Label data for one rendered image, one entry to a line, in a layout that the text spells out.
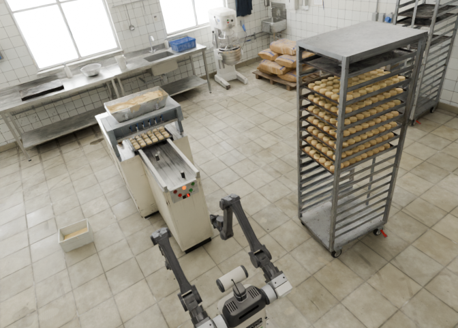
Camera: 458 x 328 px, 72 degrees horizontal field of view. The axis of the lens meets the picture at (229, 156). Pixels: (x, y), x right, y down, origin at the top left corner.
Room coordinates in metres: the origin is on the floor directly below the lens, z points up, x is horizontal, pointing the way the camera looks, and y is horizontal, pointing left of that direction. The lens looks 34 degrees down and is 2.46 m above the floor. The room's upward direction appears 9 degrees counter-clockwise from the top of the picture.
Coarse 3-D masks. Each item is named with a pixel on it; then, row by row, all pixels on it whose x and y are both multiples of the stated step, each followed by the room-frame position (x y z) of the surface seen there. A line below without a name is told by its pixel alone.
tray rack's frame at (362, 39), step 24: (360, 24) 2.33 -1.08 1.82; (384, 24) 2.23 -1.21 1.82; (312, 48) 2.01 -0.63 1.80; (336, 48) 1.89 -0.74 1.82; (360, 48) 1.82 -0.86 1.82; (384, 48) 1.82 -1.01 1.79; (408, 96) 1.95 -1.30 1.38; (408, 120) 1.94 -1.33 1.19; (312, 216) 2.14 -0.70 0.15; (384, 216) 1.94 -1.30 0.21; (336, 240) 1.82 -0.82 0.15
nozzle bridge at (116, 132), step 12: (168, 96) 3.13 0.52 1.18; (168, 108) 2.83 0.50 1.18; (180, 108) 2.86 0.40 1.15; (108, 120) 2.78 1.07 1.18; (132, 120) 2.70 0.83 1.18; (144, 120) 2.79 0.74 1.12; (168, 120) 2.85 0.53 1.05; (180, 120) 2.84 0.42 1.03; (108, 132) 2.56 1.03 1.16; (120, 132) 2.68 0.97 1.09; (144, 132) 2.72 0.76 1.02
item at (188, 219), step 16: (160, 160) 2.47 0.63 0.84; (176, 160) 2.43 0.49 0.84; (160, 176) 2.23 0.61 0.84; (176, 176) 2.19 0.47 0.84; (192, 176) 2.16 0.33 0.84; (160, 192) 2.13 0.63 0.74; (160, 208) 2.43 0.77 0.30; (176, 208) 2.04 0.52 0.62; (192, 208) 2.10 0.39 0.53; (176, 224) 2.02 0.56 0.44; (192, 224) 2.08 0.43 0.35; (208, 224) 2.14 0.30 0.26; (176, 240) 2.16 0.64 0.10; (192, 240) 2.06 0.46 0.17; (208, 240) 2.16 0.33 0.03
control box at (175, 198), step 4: (192, 180) 2.10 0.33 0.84; (180, 184) 2.07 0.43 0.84; (184, 184) 2.06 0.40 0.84; (188, 184) 2.07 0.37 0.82; (196, 184) 2.10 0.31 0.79; (172, 188) 2.03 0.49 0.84; (176, 188) 2.03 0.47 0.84; (180, 188) 2.04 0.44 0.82; (188, 188) 2.07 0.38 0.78; (192, 188) 2.08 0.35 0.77; (196, 188) 2.10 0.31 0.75; (172, 192) 2.01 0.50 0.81; (180, 192) 2.04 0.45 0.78; (184, 192) 2.05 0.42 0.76; (188, 192) 2.07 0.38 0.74; (192, 192) 2.08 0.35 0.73; (196, 192) 2.10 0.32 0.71; (172, 196) 2.01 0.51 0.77; (176, 196) 2.02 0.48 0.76; (184, 196) 2.05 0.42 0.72; (188, 196) 2.06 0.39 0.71; (172, 200) 2.01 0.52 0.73; (176, 200) 2.02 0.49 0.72
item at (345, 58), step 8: (344, 56) 1.74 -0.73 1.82; (344, 64) 1.73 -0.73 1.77; (344, 72) 1.73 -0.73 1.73; (344, 80) 1.72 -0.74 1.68; (344, 88) 1.72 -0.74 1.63; (344, 96) 1.73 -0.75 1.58; (344, 104) 1.73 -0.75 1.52; (344, 112) 1.73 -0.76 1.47; (344, 120) 1.73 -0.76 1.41; (336, 144) 1.75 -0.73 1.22; (336, 152) 1.74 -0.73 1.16; (336, 160) 1.74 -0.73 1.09; (336, 168) 1.73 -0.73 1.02; (336, 176) 1.73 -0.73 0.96; (336, 184) 1.72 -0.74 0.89; (336, 192) 1.73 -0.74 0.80; (336, 200) 1.73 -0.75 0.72; (336, 208) 1.73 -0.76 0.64; (336, 216) 1.73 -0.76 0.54
